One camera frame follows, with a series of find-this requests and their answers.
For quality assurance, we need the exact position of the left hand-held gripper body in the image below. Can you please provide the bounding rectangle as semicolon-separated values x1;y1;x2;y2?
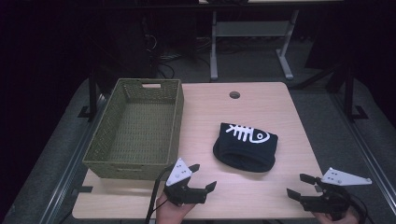
163;157;209;206

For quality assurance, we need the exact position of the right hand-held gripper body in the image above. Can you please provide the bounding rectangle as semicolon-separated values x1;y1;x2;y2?
299;166;373;221

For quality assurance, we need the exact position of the person's left hand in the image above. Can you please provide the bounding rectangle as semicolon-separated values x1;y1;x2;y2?
155;192;196;224

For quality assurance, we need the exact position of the person's right hand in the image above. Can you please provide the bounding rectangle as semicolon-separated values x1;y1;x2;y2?
312;207;360;224

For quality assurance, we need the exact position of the black beanie with fishbone print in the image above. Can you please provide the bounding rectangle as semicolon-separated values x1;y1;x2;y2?
212;121;279;174

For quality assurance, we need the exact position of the green woven basket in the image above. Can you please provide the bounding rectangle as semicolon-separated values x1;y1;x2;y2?
81;77;185;182

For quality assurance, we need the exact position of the black metal stand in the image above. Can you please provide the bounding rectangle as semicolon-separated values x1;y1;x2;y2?
342;63;370;123
77;66;101;123

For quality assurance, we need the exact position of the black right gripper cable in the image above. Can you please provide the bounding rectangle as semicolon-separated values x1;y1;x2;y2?
340;186;370;224

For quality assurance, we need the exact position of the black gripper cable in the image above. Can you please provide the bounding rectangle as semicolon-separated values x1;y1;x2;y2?
144;163;176;224
340;186;370;224

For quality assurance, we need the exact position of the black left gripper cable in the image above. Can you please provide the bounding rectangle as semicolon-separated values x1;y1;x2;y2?
144;163;176;224

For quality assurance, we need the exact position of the aluminium rail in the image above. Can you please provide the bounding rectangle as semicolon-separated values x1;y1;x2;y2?
329;91;396;216
38;92;108;224

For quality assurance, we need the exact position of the black table bracket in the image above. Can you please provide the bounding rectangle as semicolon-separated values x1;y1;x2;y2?
72;185;94;194

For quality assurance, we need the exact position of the bundle of floor cables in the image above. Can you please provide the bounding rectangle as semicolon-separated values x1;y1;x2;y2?
141;17;213;80

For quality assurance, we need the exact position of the grey metal desk frame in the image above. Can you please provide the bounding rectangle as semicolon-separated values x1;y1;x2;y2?
209;8;301;82

